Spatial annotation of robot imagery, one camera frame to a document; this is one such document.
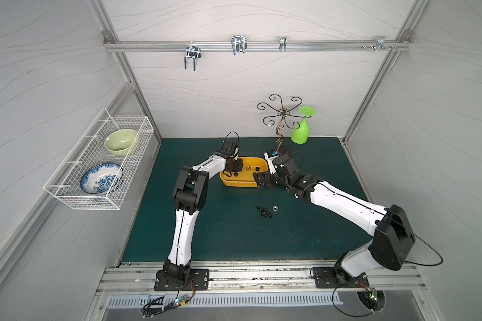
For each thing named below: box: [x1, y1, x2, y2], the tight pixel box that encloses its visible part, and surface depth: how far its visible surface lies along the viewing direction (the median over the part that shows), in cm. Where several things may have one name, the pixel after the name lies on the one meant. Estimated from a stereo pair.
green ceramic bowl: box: [104, 129, 138, 157], surface depth 73 cm
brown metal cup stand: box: [256, 93, 313, 153], surface depth 92 cm
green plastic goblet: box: [291, 106, 316, 145], surface depth 94 cm
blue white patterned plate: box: [79, 162, 124, 195], surface depth 64 cm
